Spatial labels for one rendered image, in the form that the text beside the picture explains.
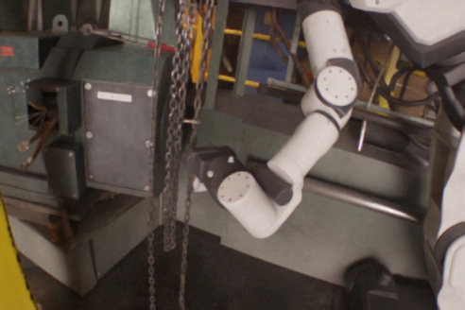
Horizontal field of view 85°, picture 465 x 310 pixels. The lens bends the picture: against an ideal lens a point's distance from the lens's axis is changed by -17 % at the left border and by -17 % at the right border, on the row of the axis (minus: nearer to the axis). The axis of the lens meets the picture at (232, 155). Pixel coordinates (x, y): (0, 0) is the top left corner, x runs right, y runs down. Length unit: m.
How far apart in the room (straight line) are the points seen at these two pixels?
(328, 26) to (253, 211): 0.40
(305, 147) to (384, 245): 0.81
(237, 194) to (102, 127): 0.49
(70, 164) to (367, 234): 1.06
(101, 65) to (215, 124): 0.58
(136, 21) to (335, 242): 1.29
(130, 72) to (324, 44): 0.48
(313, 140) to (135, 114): 0.46
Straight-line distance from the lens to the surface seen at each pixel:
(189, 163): 0.64
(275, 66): 3.76
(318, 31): 0.65
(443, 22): 0.62
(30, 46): 0.93
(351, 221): 1.21
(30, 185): 1.08
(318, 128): 0.54
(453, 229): 0.81
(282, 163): 0.51
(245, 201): 0.46
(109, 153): 0.87
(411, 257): 1.32
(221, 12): 1.20
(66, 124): 0.81
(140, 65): 0.82
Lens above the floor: 0.94
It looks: 24 degrees down
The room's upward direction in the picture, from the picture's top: 9 degrees clockwise
